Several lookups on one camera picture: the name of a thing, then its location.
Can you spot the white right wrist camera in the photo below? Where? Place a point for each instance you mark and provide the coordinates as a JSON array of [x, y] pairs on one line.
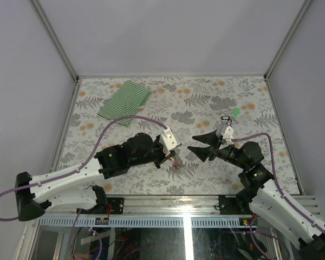
[[225, 133]]

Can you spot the blue slotted cable duct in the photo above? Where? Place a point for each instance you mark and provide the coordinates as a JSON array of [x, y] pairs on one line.
[[142, 222]]

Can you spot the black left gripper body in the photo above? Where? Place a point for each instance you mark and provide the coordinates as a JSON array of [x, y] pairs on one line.
[[156, 155]]

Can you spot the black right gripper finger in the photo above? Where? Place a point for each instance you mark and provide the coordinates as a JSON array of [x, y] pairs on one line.
[[203, 153], [209, 138]]

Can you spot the aluminium front rail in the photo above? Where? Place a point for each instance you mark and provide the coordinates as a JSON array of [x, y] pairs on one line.
[[145, 205]]

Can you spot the green white striped cloth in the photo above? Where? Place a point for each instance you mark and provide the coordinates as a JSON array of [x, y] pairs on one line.
[[126, 101]]

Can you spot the green key tag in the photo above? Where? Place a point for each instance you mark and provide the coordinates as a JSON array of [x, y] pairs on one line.
[[235, 112]]

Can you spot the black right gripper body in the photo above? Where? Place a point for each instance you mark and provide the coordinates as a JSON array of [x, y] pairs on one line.
[[228, 153]]

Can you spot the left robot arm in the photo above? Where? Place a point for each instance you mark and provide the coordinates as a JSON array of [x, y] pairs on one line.
[[81, 187]]

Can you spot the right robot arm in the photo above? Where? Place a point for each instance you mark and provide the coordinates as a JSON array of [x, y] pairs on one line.
[[263, 193]]

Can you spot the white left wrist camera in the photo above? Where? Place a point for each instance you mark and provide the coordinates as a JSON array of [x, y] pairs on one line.
[[169, 140]]

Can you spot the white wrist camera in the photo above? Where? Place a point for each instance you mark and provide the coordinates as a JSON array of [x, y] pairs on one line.
[[169, 140], [225, 133]]

